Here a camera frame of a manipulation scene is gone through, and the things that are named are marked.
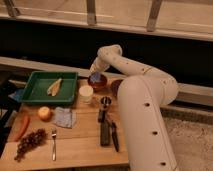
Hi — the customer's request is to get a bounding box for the bunch of dark grapes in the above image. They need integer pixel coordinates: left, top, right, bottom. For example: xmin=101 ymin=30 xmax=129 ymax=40
xmin=14 ymin=129 xmax=47 ymax=162

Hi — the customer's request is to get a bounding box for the grey blue cloth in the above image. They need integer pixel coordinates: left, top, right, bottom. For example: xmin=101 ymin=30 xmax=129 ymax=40
xmin=53 ymin=107 xmax=76 ymax=128

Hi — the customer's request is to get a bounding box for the silver fork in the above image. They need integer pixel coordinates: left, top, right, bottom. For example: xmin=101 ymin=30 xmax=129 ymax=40
xmin=51 ymin=129 xmax=57 ymax=161

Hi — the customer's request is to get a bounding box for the black ice cream scoop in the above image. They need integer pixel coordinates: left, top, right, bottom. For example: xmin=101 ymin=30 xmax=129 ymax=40
xmin=98 ymin=96 xmax=112 ymax=122

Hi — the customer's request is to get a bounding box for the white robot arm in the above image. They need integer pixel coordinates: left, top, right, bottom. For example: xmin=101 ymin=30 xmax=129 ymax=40
xmin=90 ymin=45 xmax=179 ymax=171

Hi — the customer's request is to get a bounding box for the purple bowl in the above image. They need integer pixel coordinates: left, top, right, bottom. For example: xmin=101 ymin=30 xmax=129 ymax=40
xmin=110 ymin=79 xmax=122 ymax=97

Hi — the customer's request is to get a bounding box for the white cup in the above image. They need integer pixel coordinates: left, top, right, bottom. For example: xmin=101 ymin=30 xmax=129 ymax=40
xmin=79 ymin=85 xmax=93 ymax=104

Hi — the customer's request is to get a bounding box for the red chili pepper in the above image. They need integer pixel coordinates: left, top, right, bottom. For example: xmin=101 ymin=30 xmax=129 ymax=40
xmin=14 ymin=115 xmax=30 ymax=142

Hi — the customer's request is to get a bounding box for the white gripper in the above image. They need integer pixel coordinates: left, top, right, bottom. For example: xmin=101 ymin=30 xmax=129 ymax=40
xmin=90 ymin=57 xmax=109 ymax=73

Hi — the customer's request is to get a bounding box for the blue sponge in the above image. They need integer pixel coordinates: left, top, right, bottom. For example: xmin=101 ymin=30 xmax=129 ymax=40
xmin=90 ymin=72 xmax=101 ymax=83

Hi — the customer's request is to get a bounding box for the yellow apple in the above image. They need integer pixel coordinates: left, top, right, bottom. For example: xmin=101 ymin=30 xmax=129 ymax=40
xmin=38 ymin=106 xmax=52 ymax=121

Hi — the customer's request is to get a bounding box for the green plastic tray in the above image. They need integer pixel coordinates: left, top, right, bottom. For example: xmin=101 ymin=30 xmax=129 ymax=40
xmin=21 ymin=71 xmax=78 ymax=105

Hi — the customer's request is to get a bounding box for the yellow banana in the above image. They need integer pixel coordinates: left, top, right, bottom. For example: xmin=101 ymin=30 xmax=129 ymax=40
xmin=47 ymin=78 xmax=62 ymax=96

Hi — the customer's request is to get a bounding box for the red bowl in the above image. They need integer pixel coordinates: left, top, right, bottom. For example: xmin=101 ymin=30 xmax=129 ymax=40
xmin=87 ymin=74 xmax=107 ymax=91

